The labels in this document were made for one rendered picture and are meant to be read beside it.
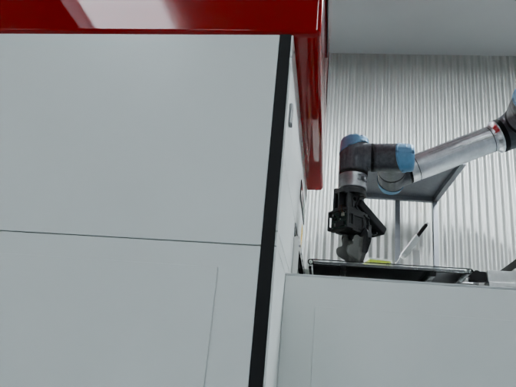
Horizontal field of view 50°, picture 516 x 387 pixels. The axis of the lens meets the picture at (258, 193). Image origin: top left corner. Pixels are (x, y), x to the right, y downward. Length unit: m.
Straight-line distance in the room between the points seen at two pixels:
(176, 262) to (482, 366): 0.56
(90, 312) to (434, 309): 0.60
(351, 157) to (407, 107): 2.88
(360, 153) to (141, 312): 0.78
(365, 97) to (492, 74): 0.96
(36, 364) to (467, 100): 3.87
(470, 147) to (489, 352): 0.71
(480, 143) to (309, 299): 0.78
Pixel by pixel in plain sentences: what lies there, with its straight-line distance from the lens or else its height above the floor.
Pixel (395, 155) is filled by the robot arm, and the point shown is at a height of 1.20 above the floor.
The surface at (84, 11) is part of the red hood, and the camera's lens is 1.19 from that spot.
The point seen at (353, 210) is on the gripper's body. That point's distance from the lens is 1.39.
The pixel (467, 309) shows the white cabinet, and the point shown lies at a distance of 1.09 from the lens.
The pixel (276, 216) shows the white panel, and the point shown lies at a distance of 0.89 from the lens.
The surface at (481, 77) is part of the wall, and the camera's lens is 4.55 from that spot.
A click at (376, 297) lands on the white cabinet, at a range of 1.06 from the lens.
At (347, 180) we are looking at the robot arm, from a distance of 1.43.
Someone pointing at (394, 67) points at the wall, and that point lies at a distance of 4.48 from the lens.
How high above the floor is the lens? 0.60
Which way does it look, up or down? 20 degrees up
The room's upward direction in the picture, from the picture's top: 5 degrees clockwise
